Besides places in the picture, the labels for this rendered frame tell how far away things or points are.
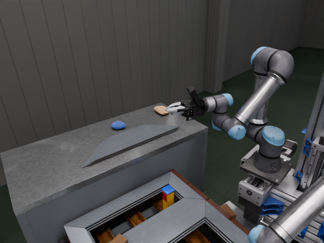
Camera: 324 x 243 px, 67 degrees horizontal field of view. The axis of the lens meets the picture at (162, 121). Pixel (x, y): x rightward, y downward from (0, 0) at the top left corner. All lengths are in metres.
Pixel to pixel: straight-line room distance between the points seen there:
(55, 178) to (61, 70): 1.95
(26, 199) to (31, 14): 2.11
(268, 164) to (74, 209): 1.11
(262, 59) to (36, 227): 1.44
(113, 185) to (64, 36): 2.12
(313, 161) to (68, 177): 1.32
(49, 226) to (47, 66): 2.05
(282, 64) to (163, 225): 1.00
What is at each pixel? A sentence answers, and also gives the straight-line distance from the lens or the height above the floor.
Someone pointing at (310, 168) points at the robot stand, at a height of 1.10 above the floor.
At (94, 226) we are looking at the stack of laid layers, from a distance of 1.49.
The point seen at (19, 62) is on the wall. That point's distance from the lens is 3.06.
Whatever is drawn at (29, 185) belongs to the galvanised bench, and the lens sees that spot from 1.53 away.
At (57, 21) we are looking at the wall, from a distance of 3.18.
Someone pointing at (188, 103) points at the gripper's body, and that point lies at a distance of 1.21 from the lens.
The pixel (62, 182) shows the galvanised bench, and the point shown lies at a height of 1.05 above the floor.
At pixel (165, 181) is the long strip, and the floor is 0.84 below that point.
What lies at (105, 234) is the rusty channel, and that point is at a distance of 1.64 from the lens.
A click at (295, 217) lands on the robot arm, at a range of 0.94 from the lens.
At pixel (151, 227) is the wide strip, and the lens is 1.42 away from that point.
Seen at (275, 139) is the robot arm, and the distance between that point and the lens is 1.41.
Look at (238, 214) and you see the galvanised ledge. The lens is 1.74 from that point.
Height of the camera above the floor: 1.94
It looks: 28 degrees down
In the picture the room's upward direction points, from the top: 2 degrees counter-clockwise
